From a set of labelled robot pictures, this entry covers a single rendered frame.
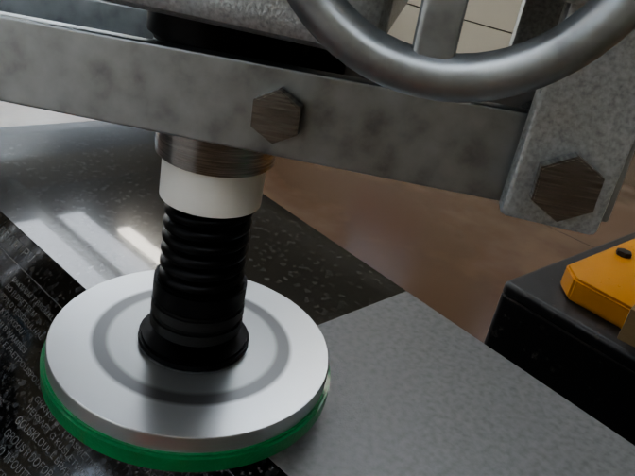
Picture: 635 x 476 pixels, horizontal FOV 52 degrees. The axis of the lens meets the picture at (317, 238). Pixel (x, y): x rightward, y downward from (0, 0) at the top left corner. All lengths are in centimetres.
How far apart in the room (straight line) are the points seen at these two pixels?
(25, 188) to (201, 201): 47
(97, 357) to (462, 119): 30
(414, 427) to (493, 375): 12
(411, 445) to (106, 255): 37
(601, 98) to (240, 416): 29
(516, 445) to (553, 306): 54
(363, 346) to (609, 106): 37
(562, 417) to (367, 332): 19
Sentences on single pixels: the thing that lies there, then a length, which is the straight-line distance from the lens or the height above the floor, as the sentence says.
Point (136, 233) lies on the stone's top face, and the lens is 77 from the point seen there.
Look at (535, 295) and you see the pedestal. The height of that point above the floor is 74.
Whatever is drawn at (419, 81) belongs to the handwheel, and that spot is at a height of 117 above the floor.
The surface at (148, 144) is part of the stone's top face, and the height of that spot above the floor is 87.
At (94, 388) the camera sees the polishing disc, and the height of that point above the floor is 91.
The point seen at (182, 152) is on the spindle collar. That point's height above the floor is 108.
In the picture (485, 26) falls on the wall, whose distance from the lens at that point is 754.
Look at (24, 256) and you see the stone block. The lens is 75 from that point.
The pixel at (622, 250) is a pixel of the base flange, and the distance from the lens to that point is 129.
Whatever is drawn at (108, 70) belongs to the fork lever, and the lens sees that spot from 39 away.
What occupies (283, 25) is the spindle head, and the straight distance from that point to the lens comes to 31.
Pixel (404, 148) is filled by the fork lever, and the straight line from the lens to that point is 36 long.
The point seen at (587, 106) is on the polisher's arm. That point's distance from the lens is 34.
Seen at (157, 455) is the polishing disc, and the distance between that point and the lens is 45.
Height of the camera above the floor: 122
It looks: 26 degrees down
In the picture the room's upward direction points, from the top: 11 degrees clockwise
